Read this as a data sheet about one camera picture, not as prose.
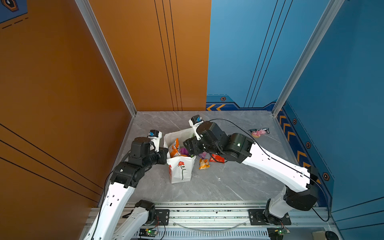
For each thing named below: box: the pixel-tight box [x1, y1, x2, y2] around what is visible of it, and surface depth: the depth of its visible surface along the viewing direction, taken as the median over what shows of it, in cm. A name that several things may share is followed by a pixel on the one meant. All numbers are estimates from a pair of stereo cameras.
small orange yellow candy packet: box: [198, 158, 211, 170], surface depth 91 cm
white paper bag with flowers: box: [163, 128, 197, 184], surface depth 75 cm
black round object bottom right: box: [325, 230, 339, 240], surface depth 62 cm
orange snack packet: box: [168, 138, 181, 158], surface depth 75 cm
